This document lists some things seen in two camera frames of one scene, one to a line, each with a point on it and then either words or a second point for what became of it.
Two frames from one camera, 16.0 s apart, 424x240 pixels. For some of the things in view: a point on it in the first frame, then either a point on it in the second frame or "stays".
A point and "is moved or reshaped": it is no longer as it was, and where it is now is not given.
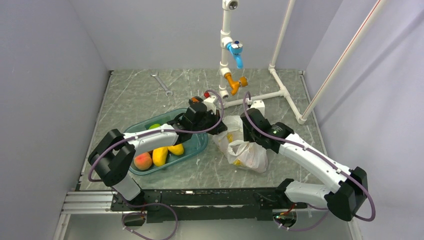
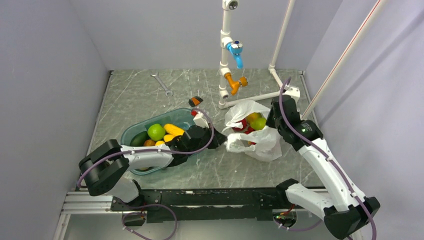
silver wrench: [155, 74] stays
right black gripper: [247, 136] → [269, 121]
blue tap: [235, 47] stays
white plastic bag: [251, 156] is moved or reshaped
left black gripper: [216, 118] → [218, 139]
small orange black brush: [195, 99] stays
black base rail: [200, 204] stays
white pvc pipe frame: [226, 39] stays
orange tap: [235, 85] stays
